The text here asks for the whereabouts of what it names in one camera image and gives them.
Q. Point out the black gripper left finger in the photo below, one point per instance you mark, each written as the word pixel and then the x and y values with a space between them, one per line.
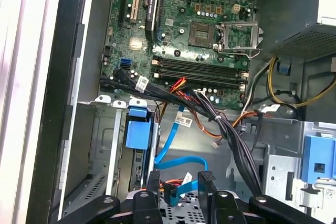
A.
pixel 152 182

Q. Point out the metal socket cover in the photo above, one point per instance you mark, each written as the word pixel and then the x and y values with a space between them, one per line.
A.
pixel 254 35

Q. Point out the black PC case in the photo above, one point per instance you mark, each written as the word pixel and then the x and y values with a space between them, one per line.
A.
pixel 65 51

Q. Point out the green motherboard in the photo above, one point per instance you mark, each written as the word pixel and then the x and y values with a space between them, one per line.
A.
pixel 183 11

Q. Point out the black RAM slot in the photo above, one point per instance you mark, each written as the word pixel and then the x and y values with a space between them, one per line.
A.
pixel 197 79
pixel 197 67
pixel 197 62
pixel 197 74

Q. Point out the metal disk bay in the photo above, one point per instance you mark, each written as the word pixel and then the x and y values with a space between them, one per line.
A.
pixel 105 140

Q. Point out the blue drive cage latch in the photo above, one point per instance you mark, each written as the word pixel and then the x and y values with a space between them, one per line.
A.
pixel 320 155

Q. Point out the grey power supply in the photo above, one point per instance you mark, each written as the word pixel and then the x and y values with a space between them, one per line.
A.
pixel 288 11

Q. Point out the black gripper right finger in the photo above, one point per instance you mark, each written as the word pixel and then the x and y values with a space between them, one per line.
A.
pixel 206 182

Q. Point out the black graphics card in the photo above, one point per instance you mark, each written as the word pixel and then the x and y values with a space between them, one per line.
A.
pixel 152 11

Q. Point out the metal drive cage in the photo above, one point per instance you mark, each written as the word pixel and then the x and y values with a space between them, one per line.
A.
pixel 278 171

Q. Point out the CPU socket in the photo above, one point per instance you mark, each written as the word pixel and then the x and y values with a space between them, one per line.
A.
pixel 200 33

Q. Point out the hard disk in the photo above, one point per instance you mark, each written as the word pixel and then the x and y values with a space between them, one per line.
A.
pixel 137 134

